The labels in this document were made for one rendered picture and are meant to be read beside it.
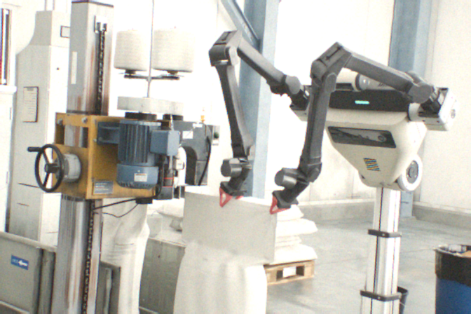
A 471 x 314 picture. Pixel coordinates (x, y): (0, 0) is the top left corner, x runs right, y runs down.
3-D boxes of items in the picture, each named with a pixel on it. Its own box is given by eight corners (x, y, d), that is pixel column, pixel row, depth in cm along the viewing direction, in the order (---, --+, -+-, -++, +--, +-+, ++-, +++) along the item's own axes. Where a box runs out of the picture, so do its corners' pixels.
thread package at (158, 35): (202, 76, 285) (205, 31, 284) (169, 71, 273) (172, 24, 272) (174, 75, 297) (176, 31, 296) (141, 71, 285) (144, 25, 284)
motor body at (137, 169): (165, 189, 276) (169, 123, 275) (132, 190, 265) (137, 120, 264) (139, 184, 287) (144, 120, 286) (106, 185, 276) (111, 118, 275)
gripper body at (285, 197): (270, 193, 269) (282, 181, 265) (288, 192, 276) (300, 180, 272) (278, 207, 266) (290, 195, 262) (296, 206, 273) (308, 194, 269)
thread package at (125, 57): (155, 73, 303) (158, 31, 302) (127, 69, 293) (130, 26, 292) (133, 73, 313) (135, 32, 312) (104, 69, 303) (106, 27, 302)
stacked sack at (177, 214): (243, 220, 636) (244, 203, 635) (183, 224, 591) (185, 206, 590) (210, 213, 667) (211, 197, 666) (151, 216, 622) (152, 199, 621)
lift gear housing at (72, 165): (80, 183, 278) (82, 154, 278) (66, 183, 274) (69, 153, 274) (64, 180, 286) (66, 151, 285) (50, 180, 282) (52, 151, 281)
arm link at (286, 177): (322, 171, 260) (311, 158, 266) (297, 164, 253) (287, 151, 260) (305, 198, 264) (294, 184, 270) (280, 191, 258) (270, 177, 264)
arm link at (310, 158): (340, 72, 237) (324, 57, 245) (324, 75, 235) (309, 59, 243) (322, 180, 261) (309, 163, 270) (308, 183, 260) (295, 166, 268)
